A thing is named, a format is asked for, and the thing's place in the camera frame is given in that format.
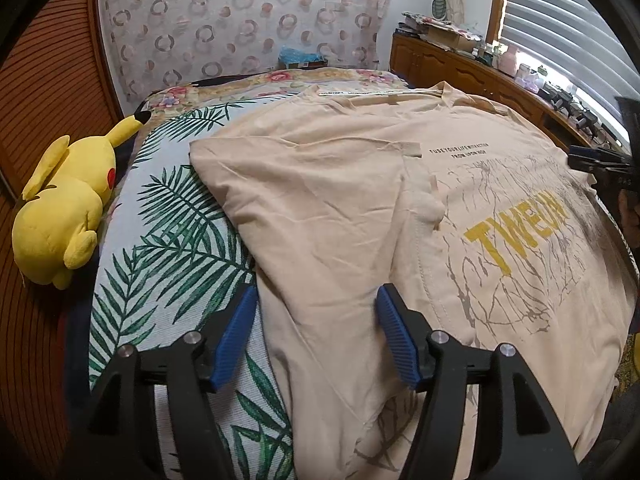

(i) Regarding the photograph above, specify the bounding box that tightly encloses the blue crumpled bag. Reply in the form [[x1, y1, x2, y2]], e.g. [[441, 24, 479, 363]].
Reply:
[[277, 46, 328, 71]]

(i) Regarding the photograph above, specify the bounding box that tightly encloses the ring patterned wall cloth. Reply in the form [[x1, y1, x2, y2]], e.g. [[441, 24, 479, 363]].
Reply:
[[97, 0, 396, 103]]

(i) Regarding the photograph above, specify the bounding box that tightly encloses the clear plastic container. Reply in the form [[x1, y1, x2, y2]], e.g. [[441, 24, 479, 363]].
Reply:
[[517, 65, 543, 92]]

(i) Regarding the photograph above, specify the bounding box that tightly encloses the floral quilt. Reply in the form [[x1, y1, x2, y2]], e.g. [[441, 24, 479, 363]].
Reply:
[[132, 67, 408, 111]]

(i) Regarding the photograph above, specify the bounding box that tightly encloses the cardboard box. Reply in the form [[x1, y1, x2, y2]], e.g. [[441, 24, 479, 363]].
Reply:
[[425, 25, 476, 52]]

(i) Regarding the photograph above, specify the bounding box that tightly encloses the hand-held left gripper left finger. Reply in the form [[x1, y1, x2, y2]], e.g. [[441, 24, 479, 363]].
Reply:
[[60, 285, 259, 480]]

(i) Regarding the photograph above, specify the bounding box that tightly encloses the grey window blind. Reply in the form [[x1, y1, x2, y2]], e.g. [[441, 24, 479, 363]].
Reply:
[[500, 0, 636, 146]]

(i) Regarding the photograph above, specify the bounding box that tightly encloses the wooden cabinet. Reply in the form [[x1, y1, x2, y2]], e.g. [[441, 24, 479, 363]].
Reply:
[[390, 32, 626, 156]]

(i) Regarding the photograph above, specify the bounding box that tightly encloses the beige printed t-shirt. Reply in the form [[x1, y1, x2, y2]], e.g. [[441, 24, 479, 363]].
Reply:
[[189, 81, 640, 480]]

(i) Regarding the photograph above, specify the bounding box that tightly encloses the leaf print blanket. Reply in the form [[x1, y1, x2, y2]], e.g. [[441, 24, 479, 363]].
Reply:
[[87, 95, 301, 480]]

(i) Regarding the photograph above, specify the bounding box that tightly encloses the yellow plush toy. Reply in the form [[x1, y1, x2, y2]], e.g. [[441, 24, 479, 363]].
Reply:
[[12, 110, 151, 291]]

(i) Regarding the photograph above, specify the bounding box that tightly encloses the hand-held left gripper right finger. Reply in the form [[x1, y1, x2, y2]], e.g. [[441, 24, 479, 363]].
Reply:
[[376, 284, 583, 480]]

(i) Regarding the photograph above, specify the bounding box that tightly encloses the pink jug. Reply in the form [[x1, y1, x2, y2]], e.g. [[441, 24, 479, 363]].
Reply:
[[497, 45, 523, 73]]

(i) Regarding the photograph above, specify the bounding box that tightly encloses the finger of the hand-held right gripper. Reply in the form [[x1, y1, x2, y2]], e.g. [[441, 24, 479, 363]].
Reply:
[[567, 144, 633, 173]]

